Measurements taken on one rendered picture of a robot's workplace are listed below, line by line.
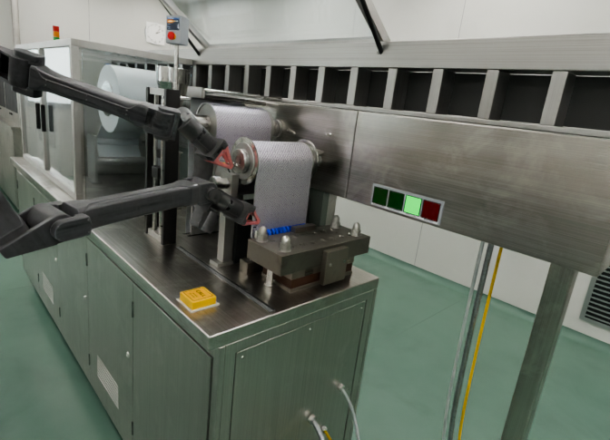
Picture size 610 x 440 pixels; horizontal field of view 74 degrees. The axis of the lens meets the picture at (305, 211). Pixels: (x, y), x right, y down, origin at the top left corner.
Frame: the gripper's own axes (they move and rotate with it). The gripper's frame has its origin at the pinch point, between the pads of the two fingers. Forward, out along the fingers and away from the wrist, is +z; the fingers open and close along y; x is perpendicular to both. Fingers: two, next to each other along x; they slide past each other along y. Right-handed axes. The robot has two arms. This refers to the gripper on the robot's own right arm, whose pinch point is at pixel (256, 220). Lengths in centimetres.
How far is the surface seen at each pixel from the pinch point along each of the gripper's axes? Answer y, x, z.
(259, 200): 0.3, 6.1, -3.4
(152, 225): -43.7, -18.0, -6.4
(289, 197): 0.2, 12.2, 7.6
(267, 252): 13.5, -7.1, -2.7
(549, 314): 74, 13, 46
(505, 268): -4, 66, 266
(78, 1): -556, 171, 22
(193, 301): 13.1, -26.4, -17.6
